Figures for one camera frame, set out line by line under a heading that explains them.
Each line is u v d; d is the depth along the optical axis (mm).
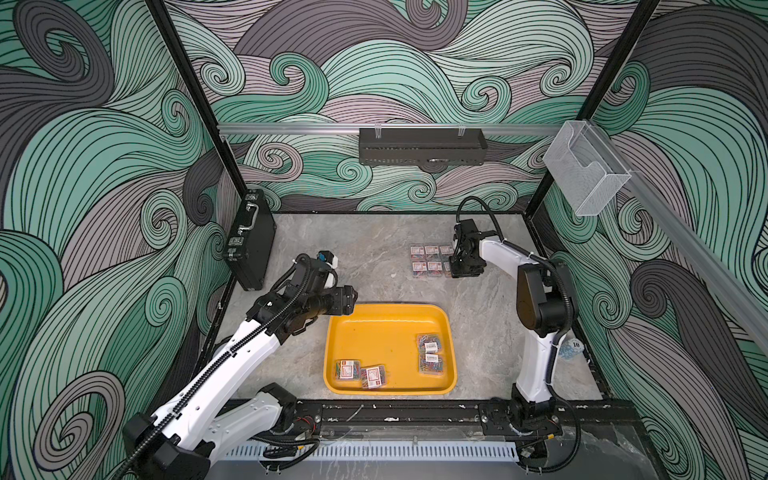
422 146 954
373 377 777
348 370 793
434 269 1006
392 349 838
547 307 528
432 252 1059
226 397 432
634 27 728
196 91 847
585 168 785
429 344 838
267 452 714
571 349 796
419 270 1006
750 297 516
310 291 556
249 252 853
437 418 744
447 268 954
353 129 946
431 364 812
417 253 1061
